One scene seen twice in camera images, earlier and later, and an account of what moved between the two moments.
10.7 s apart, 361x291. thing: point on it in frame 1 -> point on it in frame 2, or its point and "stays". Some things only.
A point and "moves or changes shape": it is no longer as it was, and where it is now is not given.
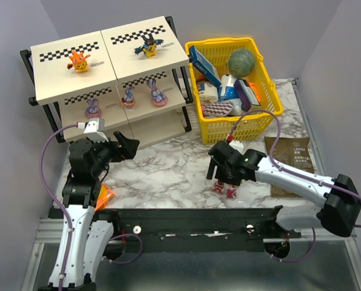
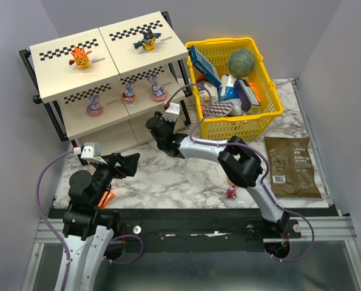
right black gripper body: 218,163 -> 161,128
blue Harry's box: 204,66 stays
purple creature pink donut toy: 93,111 moves or changes shape
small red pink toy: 231,193 stays
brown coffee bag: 296,151 stays
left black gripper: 119,148 -> 119,165
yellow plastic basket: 235,96 stays
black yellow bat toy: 149,47 moves or changes shape
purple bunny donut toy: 159,98 moves or changes shape
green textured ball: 241,62 stays
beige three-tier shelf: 130,79 stays
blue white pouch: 227,91 stays
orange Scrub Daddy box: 106,196 stays
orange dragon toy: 79,64 moves or changes shape
